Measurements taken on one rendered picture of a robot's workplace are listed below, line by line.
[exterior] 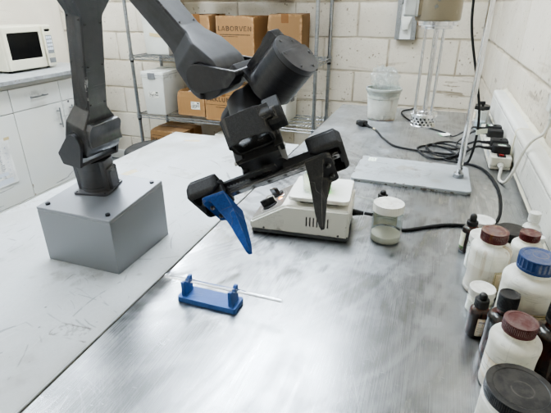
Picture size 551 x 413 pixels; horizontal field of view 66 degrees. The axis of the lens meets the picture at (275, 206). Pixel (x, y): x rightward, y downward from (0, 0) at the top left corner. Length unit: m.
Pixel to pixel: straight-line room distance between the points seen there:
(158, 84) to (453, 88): 2.08
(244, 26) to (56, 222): 2.43
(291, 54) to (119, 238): 0.44
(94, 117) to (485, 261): 0.66
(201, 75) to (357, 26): 2.74
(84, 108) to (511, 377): 0.69
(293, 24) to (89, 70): 2.32
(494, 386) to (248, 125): 0.37
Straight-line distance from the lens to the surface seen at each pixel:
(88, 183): 0.84
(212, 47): 0.57
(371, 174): 1.18
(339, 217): 0.83
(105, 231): 0.77
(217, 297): 0.69
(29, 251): 0.94
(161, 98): 3.42
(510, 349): 0.57
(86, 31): 0.72
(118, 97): 4.21
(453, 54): 3.20
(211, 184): 0.49
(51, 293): 0.80
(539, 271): 0.64
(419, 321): 0.69
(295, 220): 0.84
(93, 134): 0.77
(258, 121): 0.44
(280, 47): 0.50
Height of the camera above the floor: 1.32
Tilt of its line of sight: 25 degrees down
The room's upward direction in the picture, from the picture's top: straight up
